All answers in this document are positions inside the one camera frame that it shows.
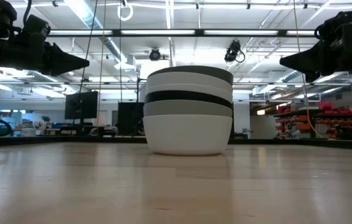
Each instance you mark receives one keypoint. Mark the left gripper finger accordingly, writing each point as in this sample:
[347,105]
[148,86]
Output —
[65,60]

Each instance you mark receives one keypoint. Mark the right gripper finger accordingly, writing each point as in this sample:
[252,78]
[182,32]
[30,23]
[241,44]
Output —
[306,60]

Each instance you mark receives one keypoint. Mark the black monitor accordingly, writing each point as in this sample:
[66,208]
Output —
[130,118]
[80,105]

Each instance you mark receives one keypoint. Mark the shelf with red bins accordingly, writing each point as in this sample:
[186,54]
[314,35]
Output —
[303,119]

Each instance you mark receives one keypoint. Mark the black round ceiling fixture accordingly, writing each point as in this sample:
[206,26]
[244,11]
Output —
[154,54]

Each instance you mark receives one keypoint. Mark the overhead light bar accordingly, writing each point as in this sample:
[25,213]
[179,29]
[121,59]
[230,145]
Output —
[157,32]

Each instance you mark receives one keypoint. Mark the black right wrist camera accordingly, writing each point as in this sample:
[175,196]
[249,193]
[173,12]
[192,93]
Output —
[334,31]

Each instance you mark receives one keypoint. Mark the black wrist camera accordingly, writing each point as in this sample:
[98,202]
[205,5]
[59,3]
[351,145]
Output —
[334,31]
[37,26]

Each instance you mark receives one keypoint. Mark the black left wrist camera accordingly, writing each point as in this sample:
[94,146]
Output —
[37,26]

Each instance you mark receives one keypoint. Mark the black overhead camera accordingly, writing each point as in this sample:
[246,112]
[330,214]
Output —
[233,51]

